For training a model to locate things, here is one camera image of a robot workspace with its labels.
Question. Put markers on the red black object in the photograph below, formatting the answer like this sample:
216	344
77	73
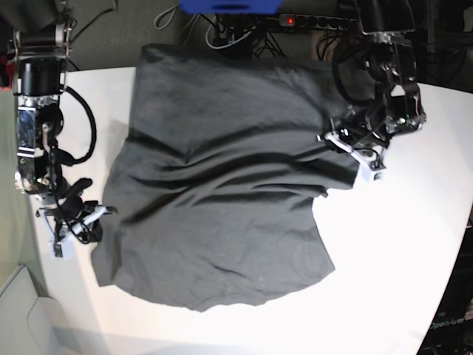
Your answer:
6	72

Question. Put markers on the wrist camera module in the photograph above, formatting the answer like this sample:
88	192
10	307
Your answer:
63	249
372	174

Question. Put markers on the black power strip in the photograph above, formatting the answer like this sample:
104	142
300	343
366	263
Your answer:
316	22

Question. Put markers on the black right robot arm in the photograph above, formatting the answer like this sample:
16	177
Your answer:
36	40

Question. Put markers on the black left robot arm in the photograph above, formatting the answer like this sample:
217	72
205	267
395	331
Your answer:
389	59

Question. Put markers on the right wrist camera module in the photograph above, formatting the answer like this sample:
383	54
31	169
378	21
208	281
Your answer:
63	249

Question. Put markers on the blue box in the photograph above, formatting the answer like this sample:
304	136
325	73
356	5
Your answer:
230	6

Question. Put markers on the dark grey t-shirt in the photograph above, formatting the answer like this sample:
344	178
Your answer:
215	182

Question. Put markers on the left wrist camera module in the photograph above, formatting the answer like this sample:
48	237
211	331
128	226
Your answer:
372	174

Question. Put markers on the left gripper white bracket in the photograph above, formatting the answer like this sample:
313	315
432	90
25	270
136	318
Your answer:
351	138

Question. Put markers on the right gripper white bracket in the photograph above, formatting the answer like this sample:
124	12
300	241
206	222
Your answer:
86	228

